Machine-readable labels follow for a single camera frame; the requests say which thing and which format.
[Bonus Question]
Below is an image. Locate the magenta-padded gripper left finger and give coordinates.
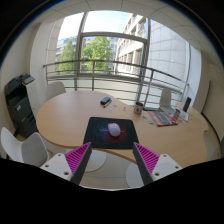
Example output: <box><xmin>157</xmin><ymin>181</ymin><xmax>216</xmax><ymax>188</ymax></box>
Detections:
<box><xmin>40</xmin><ymin>142</ymin><xmax>93</xmax><ymax>186</ymax></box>

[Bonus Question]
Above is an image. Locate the green tree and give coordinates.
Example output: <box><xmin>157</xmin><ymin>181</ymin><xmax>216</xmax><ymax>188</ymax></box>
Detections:
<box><xmin>81</xmin><ymin>36</ymin><xmax>114</xmax><ymax>73</ymax></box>

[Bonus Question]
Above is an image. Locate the grey metal railing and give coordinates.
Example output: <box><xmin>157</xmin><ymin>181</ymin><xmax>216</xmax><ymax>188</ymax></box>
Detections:
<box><xmin>42</xmin><ymin>59</ymin><xmax>190</xmax><ymax>108</ymax></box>

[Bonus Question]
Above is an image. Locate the black and white office printer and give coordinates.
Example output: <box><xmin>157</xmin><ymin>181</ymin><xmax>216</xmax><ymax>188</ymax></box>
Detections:
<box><xmin>4</xmin><ymin>73</ymin><xmax>41</xmax><ymax>138</ymax></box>

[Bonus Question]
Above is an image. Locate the white mug with red print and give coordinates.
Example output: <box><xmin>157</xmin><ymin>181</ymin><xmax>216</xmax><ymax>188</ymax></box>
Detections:
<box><xmin>133</xmin><ymin>101</ymin><xmax>145</xmax><ymax>115</ymax></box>

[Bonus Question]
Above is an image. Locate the white chair with wooden legs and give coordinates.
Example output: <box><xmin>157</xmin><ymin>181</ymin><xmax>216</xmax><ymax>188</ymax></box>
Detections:
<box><xmin>0</xmin><ymin>126</ymin><xmax>51</xmax><ymax>168</ymax></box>

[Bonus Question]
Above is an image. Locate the black mouse pad, red-blue print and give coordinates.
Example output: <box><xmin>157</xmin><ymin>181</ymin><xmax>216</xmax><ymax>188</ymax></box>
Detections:
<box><xmin>82</xmin><ymin>116</ymin><xmax>140</xmax><ymax>150</ymax></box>

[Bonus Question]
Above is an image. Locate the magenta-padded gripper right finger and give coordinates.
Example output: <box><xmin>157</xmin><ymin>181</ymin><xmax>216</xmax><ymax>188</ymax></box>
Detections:
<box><xmin>132</xmin><ymin>142</ymin><xmax>184</xmax><ymax>186</ymax></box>

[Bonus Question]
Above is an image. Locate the pink and lilac computer mouse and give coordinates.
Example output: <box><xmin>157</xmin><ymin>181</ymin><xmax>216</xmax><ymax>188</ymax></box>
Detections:
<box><xmin>107</xmin><ymin>122</ymin><xmax>122</xmax><ymax>138</ymax></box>

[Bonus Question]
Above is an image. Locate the white round table base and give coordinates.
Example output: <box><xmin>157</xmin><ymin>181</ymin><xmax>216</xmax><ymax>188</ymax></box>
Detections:
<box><xmin>125</xmin><ymin>162</ymin><xmax>145</xmax><ymax>188</ymax></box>
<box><xmin>83</xmin><ymin>149</ymin><xmax>108</xmax><ymax>173</ymax></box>

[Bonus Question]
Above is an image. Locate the red and dark magazine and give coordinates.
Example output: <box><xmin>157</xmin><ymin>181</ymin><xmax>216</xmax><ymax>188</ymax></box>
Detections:
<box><xmin>147</xmin><ymin>110</ymin><xmax>179</xmax><ymax>127</ymax></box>

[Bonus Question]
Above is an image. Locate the tall black cylinder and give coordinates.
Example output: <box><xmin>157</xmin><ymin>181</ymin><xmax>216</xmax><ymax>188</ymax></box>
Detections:
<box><xmin>182</xmin><ymin>96</ymin><xmax>193</xmax><ymax>113</ymax></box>

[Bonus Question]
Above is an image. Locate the white shell chair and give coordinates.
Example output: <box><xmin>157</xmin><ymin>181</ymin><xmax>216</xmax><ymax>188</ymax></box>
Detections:
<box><xmin>158</xmin><ymin>87</ymin><xmax>176</xmax><ymax>114</ymax></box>
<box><xmin>44</xmin><ymin>81</ymin><xmax>67</xmax><ymax>103</ymax></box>

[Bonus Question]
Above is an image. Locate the black whiteboard eraser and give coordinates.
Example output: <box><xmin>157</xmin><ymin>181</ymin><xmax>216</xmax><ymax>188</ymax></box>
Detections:
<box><xmin>100</xmin><ymin>96</ymin><xmax>112</xmax><ymax>105</ymax></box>

